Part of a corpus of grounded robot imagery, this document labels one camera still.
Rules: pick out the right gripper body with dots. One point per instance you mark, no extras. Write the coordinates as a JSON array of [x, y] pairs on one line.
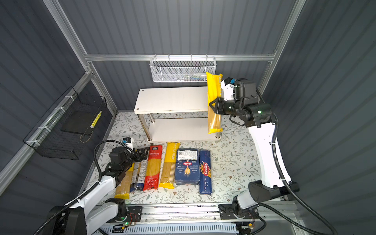
[[230, 107]]

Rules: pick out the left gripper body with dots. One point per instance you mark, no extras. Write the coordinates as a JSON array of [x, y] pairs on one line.
[[130, 158]]

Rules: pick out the yellow pasta time bag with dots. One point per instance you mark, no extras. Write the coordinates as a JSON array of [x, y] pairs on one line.
[[169, 166], [213, 92]]

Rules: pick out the blue Barilla spaghetti box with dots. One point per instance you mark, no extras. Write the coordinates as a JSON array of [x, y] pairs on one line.
[[205, 184]]

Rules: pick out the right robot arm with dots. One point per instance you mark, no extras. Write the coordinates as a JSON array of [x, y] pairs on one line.
[[275, 181]]

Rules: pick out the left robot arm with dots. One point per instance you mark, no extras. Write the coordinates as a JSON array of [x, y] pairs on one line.
[[80, 217]]

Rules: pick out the white two-tier shelf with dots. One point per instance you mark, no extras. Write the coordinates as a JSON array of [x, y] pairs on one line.
[[174, 114]]

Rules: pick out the clear blue spaghetti bag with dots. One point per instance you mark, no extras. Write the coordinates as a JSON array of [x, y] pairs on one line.
[[138, 176]]

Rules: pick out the red spaghetti bag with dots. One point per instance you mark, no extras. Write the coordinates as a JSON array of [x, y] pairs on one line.
[[153, 168]]

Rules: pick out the yellow spaghetti bag far left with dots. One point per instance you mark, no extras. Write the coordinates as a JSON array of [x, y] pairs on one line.
[[123, 189]]

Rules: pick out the items in white basket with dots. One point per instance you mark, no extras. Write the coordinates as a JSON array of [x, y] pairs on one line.
[[195, 77]]

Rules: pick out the yellow tag in basket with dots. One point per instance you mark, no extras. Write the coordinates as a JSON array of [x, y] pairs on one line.
[[96, 119]]

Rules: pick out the dark blue Barilla box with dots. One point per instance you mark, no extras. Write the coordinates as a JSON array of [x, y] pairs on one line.
[[187, 167]]

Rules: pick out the floral table mat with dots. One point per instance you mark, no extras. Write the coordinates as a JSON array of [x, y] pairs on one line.
[[234, 163]]

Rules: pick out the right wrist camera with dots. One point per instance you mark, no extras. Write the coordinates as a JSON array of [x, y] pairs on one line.
[[237, 89]]

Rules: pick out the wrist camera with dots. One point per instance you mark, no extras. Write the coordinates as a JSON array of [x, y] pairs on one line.
[[128, 141], [237, 89]]

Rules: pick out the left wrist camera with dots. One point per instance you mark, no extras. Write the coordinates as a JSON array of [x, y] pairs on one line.
[[128, 141]]

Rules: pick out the white wire mesh basket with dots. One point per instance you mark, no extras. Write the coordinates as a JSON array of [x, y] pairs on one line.
[[162, 70]]

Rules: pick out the black wire basket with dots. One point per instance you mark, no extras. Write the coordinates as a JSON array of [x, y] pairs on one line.
[[66, 132]]

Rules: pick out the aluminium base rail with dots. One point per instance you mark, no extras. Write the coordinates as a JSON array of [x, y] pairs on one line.
[[192, 213]]

